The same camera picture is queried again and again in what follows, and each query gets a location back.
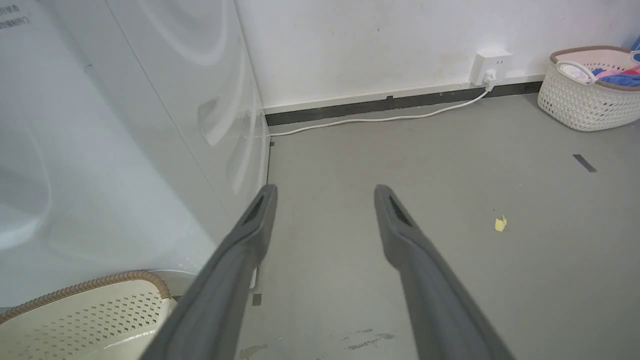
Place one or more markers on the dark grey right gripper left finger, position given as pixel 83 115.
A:
pixel 225 285

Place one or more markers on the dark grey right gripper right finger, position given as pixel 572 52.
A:
pixel 430 290

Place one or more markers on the yellow paper scrap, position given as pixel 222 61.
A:
pixel 500 223

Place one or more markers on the blue cloth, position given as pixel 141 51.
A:
pixel 620 78

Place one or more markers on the white wall power socket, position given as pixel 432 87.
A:
pixel 490 66

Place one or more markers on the pink cloth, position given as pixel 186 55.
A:
pixel 617 71

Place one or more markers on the white cloth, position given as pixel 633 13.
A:
pixel 576 73

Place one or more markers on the white washing machine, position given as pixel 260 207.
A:
pixel 115 130

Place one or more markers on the white woven laundry basket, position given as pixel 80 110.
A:
pixel 580 102

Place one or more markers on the cream perforated laundry basket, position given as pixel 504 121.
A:
pixel 85 320

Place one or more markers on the black floor tape strip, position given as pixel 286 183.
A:
pixel 584 163

